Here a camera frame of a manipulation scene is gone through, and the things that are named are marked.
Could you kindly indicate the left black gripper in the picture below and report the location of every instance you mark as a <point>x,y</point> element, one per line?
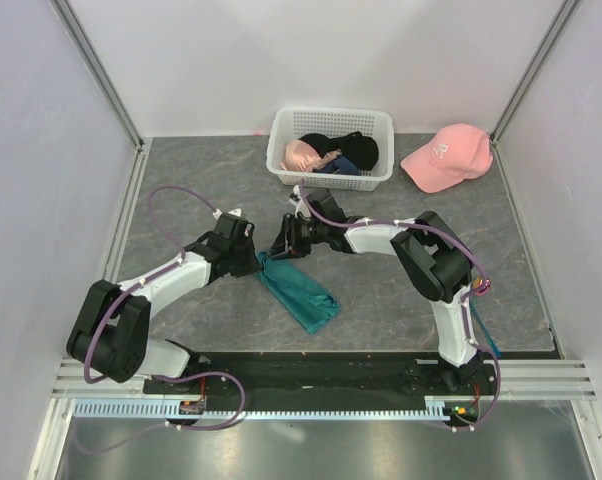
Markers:
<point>252,265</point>

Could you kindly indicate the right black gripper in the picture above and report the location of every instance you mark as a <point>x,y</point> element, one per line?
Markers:
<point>287,244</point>

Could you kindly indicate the teal satin napkin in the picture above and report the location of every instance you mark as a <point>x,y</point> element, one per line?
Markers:
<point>310,304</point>

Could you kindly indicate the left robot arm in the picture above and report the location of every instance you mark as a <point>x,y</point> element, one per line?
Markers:
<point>111,334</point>

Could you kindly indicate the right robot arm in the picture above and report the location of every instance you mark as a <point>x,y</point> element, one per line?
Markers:
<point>436,262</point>

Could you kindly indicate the peach satin garment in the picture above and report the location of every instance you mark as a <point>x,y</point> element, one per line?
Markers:
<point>301,157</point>

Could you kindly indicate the navy blue garment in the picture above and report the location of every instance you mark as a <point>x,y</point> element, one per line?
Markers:
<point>340,166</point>

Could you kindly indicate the white plastic basket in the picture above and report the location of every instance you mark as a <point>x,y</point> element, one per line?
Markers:
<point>291,123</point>

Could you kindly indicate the black garment in basket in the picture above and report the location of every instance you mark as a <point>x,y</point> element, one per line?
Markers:
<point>362,150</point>

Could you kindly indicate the pink baseball cap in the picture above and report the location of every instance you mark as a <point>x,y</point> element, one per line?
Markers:
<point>455,154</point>

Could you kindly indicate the iridescent pink spoon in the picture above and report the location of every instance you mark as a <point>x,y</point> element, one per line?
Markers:
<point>481,286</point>

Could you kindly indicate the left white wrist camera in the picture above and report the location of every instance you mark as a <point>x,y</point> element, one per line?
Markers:
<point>237,212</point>

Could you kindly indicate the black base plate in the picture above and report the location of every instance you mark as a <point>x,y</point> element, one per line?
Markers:
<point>409,373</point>

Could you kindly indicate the light blue cable duct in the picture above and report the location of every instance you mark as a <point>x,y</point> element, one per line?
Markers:
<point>434,410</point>

